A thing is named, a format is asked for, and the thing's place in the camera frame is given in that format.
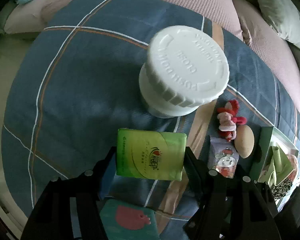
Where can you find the green tissue pack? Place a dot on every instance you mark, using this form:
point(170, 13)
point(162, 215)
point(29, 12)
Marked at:
point(150, 154)

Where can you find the purple cartoon snack packet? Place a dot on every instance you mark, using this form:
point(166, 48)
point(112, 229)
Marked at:
point(223, 157)

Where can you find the teal towel with pink patch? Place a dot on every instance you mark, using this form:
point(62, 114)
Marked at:
point(126, 221)

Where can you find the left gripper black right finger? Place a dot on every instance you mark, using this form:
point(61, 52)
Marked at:
point(197, 173)

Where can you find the grey throw pillow upper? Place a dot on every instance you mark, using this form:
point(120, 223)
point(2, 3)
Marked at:
point(283, 17)

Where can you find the beige oval sponge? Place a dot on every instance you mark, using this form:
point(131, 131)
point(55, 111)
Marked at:
point(244, 141)

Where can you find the red pink plush doll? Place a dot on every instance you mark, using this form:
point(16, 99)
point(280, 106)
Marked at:
point(229, 120)

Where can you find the white plastic pill bottle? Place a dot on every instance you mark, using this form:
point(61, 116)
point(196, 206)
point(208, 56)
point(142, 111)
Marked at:
point(185, 69)

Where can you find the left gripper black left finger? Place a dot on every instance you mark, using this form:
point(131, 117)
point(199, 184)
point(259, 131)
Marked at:
point(109, 170)

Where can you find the black white leopard scrunchie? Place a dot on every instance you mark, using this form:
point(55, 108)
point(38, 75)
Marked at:
point(282, 189)

